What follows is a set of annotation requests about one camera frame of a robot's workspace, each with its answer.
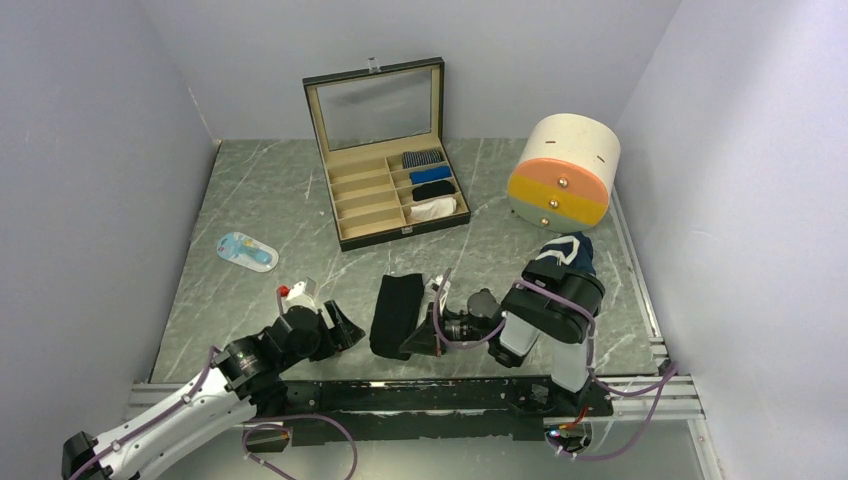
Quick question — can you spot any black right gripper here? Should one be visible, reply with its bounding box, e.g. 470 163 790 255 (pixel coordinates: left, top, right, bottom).
400 300 492 357

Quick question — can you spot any black underwear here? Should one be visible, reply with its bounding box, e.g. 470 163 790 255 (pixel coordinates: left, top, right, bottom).
369 273 424 361

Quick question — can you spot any navy white underwear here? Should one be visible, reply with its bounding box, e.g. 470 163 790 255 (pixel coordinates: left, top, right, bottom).
535 232 597 276

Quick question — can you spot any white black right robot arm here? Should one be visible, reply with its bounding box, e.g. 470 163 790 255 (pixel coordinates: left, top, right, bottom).
399 258 605 415

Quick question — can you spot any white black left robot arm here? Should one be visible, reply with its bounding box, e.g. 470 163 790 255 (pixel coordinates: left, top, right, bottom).
61 301 365 479

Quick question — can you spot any white rolled cloth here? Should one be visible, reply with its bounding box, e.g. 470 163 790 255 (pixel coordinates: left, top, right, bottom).
408 197 457 222

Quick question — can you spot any blue packaged item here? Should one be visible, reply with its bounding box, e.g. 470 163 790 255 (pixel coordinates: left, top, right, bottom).
216 232 279 273

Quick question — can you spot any black rolled cloth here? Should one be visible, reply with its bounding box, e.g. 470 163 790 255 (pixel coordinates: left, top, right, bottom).
411 180 457 202

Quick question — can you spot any blue rolled cloth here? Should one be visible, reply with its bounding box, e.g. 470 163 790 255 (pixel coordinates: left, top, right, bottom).
409 165 452 185

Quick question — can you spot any striped rolled cloth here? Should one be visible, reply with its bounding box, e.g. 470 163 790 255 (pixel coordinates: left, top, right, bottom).
401 149 443 169

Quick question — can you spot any black beige organizer box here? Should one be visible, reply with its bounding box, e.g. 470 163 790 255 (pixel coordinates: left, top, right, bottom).
302 57 470 251

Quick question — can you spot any round cream drawer cabinet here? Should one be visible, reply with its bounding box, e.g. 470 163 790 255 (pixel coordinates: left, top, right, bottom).
506 113 621 233

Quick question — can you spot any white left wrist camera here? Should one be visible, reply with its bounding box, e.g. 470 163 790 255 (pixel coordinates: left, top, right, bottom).
276 278 320 315

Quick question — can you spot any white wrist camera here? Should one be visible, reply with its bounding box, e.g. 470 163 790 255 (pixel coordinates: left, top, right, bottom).
427 274 451 305
276 278 320 315

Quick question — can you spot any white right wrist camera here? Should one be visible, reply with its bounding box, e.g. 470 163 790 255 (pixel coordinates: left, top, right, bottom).
427 274 451 305

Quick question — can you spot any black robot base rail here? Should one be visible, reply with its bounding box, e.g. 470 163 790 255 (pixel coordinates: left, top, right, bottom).
256 376 614 446

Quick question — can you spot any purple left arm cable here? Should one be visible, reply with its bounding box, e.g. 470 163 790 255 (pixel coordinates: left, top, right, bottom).
69 346 359 480

